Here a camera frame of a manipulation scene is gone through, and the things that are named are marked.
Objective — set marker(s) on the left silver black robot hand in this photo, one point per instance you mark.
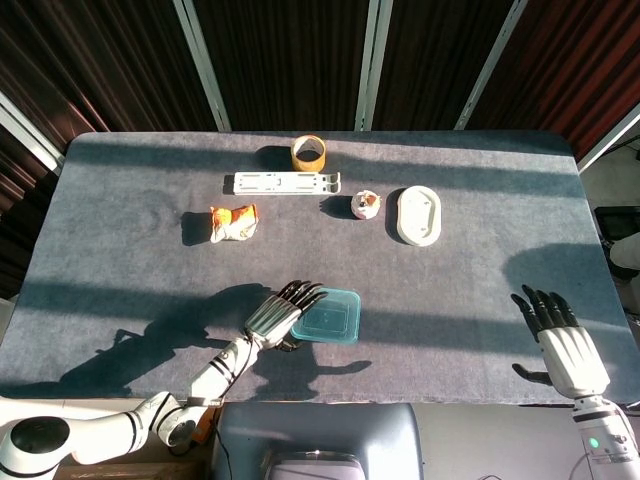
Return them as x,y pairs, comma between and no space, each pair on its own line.
270,317

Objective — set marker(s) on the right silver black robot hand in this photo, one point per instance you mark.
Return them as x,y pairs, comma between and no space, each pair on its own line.
570,355

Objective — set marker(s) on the teal square container lid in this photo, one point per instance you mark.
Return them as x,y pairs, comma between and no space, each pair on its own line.
332,317

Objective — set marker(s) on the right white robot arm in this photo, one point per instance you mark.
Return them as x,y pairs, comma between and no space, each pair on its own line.
605,435

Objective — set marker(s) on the crumpled orange white snack wrapper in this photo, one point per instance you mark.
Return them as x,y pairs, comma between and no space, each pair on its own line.
235,222

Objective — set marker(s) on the white object beside table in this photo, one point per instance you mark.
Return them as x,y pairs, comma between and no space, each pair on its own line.
627,255

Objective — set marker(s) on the grey robot torso housing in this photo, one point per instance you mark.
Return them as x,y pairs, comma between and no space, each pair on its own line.
320,430

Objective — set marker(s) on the blue-grey tablecloth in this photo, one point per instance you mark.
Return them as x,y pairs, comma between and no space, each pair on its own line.
150,260

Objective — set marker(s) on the black device beside table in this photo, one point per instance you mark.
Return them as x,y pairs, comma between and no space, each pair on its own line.
620,222

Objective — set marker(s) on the small pink toy cake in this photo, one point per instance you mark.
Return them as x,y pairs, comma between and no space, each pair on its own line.
365,205

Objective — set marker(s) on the brown packing tape roll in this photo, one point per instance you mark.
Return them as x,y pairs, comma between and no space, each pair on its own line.
310,162

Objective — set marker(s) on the white oval plastic dish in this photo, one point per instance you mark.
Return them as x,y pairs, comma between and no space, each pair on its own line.
417,217

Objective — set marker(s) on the white metal window post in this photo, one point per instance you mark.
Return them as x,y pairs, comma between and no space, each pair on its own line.
492,65
374,65
612,142
202,65
25,132

